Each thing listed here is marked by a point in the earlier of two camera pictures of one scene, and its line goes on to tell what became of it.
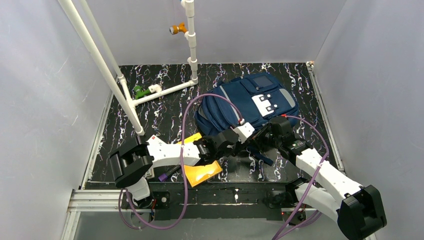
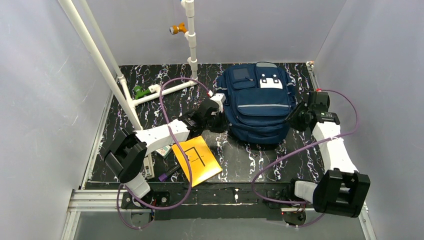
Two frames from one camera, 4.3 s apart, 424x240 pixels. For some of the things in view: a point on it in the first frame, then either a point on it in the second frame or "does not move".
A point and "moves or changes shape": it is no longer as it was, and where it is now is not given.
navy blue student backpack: x=256 y=99 moves or changes shape
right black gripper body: x=263 y=136 to x=296 y=114
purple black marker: x=165 y=176 does not move
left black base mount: x=158 y=200 does not move
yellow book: x=198 y=173 does not move
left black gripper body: x=234 y=143 to x=218 y=122
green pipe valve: x=140 y=92 does not move
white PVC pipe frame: x=120 y=91 does not move
